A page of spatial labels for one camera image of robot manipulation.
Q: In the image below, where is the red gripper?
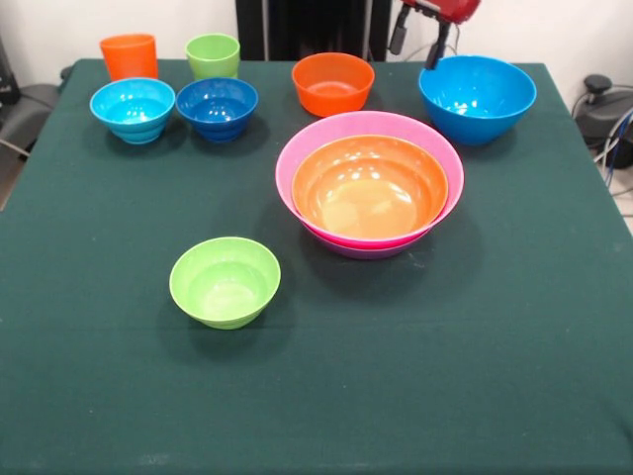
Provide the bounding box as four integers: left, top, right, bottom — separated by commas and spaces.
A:
387, 0, 483, 71

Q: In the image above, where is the medium blue bowl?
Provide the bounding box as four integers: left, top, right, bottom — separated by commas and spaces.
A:
417, 54, 538, 146

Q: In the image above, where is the wide orange bowl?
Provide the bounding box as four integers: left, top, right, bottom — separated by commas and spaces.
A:
291, 135, 450, 239

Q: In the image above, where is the large pink bowl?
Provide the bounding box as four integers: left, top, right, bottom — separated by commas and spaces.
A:
275, 110, 466, 250

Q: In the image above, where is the small dark blue bowl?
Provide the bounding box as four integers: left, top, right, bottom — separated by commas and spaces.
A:
175, 77, 259, 144

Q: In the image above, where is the orange cup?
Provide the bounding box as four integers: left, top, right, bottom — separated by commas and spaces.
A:
99, 33, 159, 82

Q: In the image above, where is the small light blue bowl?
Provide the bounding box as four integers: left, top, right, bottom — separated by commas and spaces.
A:
89, 77, 177, 145

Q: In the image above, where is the small green bowl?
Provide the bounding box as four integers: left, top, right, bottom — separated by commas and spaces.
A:
168, 236, 282, 331

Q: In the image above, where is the small deep orange bowl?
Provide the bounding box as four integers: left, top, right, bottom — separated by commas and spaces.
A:
291, 52, 376, 119

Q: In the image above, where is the grey wheeled floor base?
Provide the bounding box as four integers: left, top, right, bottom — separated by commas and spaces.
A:
0, 83, 63, 149
573, 73, 633, 149

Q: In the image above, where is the green cup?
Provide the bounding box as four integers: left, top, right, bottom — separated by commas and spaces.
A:
185, 33, 241, 81

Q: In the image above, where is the dark green tablecloth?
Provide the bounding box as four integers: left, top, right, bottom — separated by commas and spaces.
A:
0, 58, 633, 475

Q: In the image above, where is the tangle of floor cables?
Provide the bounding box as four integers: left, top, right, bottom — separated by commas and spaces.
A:
591, 106, 633, 219

